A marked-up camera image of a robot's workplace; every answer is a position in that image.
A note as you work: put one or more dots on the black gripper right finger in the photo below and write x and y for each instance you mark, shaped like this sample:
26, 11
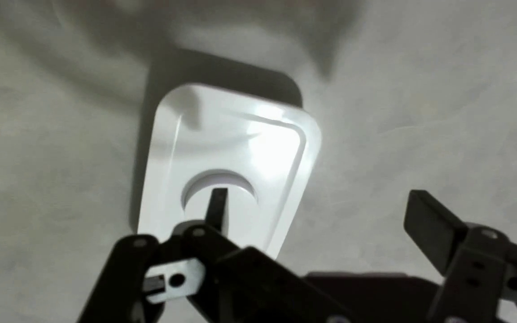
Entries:
477, 262

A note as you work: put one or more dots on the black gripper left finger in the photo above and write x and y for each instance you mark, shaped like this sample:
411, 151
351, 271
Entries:
197, 262

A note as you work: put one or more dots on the white container lid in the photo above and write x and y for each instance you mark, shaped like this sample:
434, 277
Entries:
256, 149

